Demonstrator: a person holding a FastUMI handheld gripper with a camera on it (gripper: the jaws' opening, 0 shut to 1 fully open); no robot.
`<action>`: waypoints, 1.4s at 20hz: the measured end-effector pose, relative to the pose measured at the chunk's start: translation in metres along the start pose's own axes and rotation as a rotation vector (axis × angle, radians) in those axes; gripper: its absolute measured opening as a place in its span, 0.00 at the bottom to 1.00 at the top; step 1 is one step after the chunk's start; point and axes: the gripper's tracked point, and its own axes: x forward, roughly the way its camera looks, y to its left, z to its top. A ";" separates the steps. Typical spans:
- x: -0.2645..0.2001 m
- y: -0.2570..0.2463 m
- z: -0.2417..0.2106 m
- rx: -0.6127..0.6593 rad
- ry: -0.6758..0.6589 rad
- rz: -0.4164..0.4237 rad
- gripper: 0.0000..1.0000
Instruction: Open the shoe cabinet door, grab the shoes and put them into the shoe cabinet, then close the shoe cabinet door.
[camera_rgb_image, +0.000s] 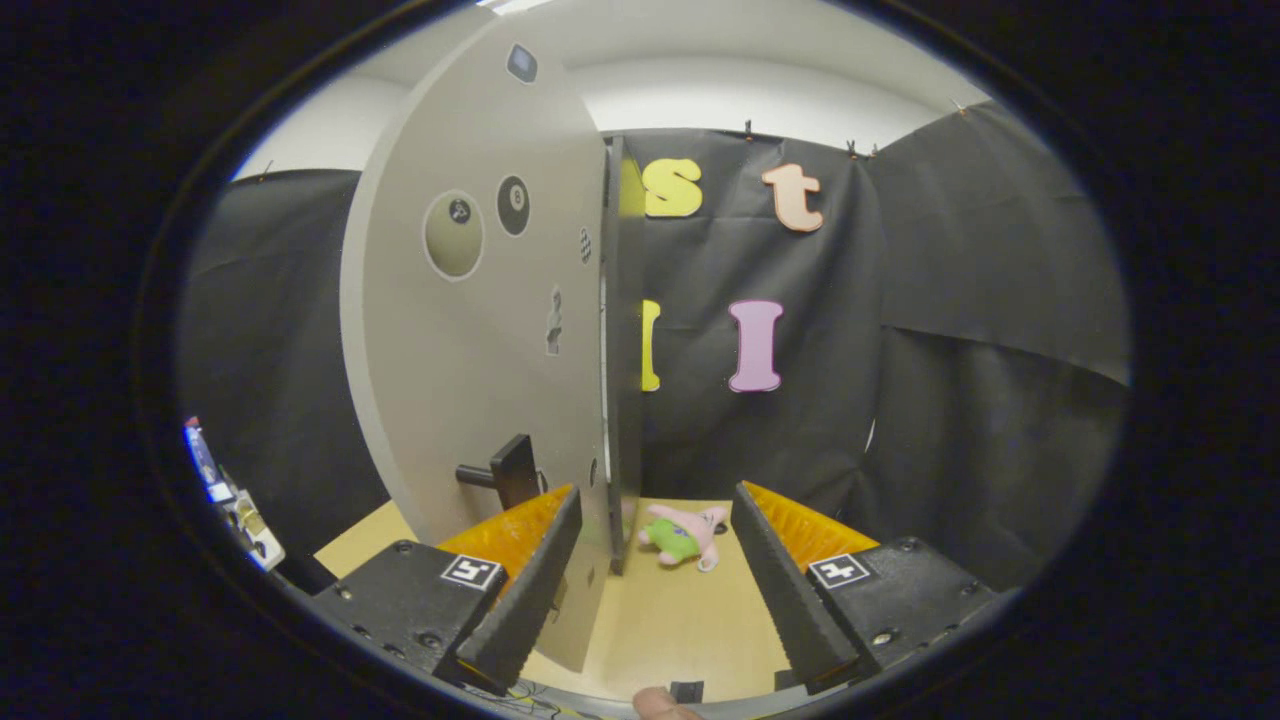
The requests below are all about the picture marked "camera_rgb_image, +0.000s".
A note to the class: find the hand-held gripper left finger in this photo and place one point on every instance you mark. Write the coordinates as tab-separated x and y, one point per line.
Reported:
525	590

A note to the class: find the blue screen device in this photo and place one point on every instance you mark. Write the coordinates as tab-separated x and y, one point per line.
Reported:
203	460

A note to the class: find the grey shoe cabinet door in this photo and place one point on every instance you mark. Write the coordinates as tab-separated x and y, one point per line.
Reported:
450	380

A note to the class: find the grey shoe cabinet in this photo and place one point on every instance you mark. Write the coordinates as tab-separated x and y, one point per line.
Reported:
625	400

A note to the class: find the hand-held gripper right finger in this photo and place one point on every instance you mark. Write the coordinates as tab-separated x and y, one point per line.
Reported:
785	590

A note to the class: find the black backdrop cloth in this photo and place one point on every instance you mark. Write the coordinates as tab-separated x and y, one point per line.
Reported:
950	350

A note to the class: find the pink and green plush toy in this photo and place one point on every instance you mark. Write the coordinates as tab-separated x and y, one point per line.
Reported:
680	535

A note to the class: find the row of black clips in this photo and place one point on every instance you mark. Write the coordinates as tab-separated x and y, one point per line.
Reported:
748	129

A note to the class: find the small gold object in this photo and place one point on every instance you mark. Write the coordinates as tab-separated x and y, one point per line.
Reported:
250	520

